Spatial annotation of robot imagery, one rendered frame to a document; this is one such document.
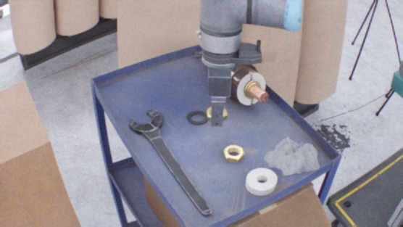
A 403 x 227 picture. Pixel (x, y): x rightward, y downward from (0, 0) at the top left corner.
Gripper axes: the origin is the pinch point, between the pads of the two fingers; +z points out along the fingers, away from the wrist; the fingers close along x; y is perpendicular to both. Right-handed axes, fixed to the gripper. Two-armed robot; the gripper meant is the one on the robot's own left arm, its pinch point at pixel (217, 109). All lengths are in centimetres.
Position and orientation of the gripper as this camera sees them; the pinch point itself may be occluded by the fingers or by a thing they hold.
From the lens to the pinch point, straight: 103.5
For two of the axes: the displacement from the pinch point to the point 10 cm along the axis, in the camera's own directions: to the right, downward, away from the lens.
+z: -0.3, 7.8, 6.2
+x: -0.2, 6.2, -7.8
